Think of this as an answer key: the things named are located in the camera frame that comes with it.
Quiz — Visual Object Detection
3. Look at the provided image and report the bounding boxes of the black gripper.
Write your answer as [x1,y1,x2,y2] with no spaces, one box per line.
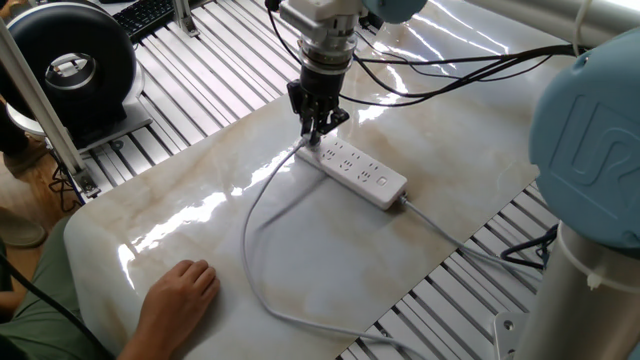
[286,67,351,147]

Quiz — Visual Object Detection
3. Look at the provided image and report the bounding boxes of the white power strip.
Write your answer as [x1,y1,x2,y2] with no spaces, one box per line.
[294,134,409,211]

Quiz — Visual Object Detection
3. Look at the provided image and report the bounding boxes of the grey power cord with plug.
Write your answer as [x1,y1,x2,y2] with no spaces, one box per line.
[240,137,426,360]

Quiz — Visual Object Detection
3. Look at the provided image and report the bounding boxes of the person's right hand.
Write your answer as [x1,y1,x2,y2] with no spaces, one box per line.
[134,258,222,346]

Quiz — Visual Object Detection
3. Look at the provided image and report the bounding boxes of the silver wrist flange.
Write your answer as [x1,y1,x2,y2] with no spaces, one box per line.
[297,22,359,76]

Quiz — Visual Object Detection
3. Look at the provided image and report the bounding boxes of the glossy marble pattern mat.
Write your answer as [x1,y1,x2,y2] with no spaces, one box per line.
[63,0,576,360]

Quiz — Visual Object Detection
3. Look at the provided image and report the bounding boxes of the black keyboard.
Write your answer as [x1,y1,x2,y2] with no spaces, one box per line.
[112,0,176,44]

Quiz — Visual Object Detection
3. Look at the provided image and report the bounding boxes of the olive shoe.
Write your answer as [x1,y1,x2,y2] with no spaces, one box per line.
[0,207,47,250]

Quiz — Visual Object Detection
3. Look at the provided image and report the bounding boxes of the person's green trousers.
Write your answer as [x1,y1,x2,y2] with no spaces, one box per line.
[0,214,114,360]

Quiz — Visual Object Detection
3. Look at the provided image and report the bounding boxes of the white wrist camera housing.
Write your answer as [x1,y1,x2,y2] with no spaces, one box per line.
[278,0,369,42]

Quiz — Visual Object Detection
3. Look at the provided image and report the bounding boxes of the aluminium frame post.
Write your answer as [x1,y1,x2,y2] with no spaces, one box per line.
[0,19,101,199]
[172,0,201,39]

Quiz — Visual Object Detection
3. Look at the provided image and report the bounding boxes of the grey power strip cord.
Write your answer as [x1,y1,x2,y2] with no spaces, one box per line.
[398,194,544,281]

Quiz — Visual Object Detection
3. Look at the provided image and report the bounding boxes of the black cable with metal connector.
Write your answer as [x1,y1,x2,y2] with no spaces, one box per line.
[499,223,560,271]

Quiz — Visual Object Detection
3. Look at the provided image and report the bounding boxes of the black floor wires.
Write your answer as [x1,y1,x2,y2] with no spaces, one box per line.
[47,149,86,214]

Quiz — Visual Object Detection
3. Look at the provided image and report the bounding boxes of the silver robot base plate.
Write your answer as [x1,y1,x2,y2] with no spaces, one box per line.
[492,312,530,360]

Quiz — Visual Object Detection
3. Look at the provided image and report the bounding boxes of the black ring-shaped device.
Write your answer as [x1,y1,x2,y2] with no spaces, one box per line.
[0,0,154,154]

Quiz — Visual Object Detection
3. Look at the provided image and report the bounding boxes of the thin black cable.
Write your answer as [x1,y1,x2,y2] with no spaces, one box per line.
[0,252,114,360]

